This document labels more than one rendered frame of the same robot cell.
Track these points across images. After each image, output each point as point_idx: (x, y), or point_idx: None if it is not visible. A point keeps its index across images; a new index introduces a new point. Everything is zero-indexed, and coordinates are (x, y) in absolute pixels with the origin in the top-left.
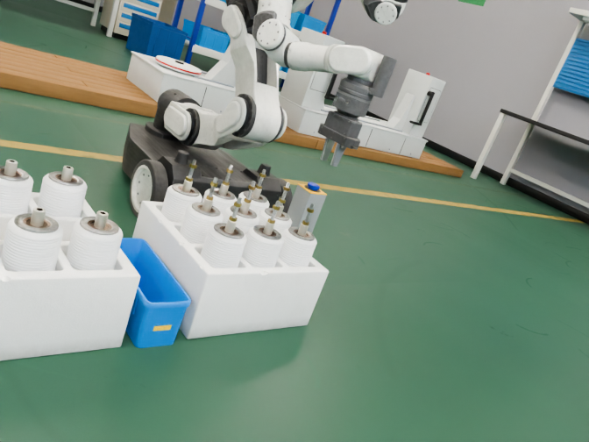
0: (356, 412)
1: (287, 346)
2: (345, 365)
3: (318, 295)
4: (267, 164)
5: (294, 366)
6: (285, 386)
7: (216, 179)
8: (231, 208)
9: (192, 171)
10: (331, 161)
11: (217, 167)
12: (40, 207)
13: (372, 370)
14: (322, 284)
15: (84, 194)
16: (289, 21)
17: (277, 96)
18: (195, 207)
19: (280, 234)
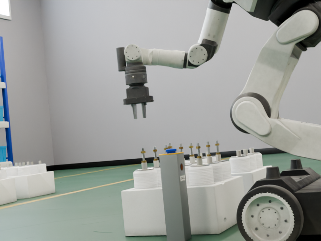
0: (69, 233)
1: (123, 231)
2: (87, 237)
3: (123, 211)
4: (274, 167)
5: (111, 230)
6: (108, 227)
7: (189, 143)
8: (188, 164)
9: (216, 147)
10: (136, 116)
11: (302, 178)
12: (201, 152)
13: (70, 240)
14: (122, 201)
15: (231, 162)
16: (199, 38)
17: (244, 87)
18: (196, 162)
19: (150, 167)
